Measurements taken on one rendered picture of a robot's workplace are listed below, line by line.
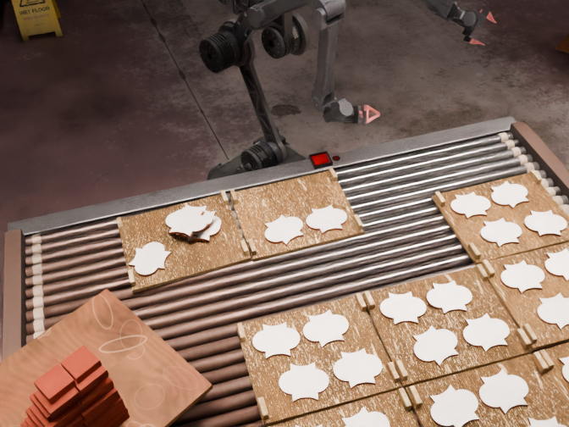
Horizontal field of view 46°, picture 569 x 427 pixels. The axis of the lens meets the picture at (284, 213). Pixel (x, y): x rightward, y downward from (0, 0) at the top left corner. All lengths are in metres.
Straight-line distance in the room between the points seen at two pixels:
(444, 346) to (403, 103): 2.74
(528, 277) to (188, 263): 1.13
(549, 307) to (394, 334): 0.49
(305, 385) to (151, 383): 0.43
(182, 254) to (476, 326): 1.00
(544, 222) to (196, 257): 1.23
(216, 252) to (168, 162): 1.93
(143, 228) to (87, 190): 1.70
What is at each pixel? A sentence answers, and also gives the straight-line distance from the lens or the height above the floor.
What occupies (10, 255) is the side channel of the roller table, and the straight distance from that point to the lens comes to 2.52.
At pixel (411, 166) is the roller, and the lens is 2.69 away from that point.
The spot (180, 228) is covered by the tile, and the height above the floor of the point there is 1.00.
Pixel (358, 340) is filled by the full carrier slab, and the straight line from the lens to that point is 2.09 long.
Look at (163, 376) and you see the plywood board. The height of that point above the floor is 1.04.
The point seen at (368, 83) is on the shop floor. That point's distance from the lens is 4.78.
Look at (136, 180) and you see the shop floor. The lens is 4.12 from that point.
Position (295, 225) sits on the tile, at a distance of 2.38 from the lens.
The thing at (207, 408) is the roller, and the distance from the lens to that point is 2.01.
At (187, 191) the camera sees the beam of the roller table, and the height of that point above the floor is 0.92.
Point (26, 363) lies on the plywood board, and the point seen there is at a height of 1.04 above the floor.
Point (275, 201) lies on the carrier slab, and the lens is 2.49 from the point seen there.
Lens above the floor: 2.65
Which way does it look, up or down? 45 degrees down
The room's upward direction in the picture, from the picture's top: 3 degrees counter-clockwise
